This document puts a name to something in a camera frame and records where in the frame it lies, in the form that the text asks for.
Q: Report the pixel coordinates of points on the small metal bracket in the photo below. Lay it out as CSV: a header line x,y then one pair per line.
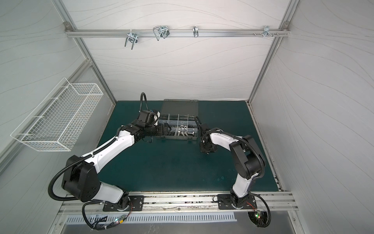
x,y
195,31

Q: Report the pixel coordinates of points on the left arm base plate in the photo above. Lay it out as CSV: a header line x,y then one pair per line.
x,y
134,203

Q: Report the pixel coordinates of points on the green table mat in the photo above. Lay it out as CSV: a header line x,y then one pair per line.
x,y
178,165

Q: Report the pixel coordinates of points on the metal u-bolt clamp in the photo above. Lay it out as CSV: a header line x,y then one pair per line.
x,y
161,32
131,39

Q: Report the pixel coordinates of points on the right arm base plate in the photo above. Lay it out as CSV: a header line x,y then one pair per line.
x,y
225,201

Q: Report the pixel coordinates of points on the grey compartment organizer box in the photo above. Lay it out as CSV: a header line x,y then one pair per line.
x,y
180,115

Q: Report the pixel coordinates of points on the aluminium crossbar rail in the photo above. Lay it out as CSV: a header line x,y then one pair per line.
x,y
174,33

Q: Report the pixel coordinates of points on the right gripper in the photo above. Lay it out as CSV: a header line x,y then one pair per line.
x,y
205,145

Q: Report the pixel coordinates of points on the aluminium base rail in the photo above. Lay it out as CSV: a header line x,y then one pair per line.
x,y
187,202

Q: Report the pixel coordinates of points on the white vent strip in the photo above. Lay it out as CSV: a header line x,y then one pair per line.
x,y
156,218

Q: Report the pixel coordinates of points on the right metal rail clamp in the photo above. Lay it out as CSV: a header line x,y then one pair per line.
x,y
266,33

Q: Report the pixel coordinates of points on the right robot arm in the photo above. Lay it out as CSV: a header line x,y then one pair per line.
x,y
248,160

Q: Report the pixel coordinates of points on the white wire basket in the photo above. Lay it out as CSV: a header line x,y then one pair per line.
x,y
57,122

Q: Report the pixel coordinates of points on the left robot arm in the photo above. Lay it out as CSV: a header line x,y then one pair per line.
x,y
79,179

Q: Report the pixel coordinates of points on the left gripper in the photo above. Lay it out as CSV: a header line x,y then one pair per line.
x,y
165,131

